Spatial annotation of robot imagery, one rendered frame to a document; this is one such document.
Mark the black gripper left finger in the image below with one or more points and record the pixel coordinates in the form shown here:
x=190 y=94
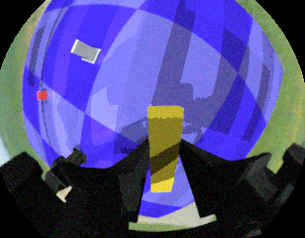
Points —
x=124 y=182

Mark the yellow bar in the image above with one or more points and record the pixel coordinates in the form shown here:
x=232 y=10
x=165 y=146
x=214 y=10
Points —
x=165 y=133

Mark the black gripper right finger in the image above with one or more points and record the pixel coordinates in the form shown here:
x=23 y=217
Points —
x=212 y=178

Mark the red cube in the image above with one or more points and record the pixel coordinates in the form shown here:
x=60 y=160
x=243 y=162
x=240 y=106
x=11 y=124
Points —
x=42 y=95

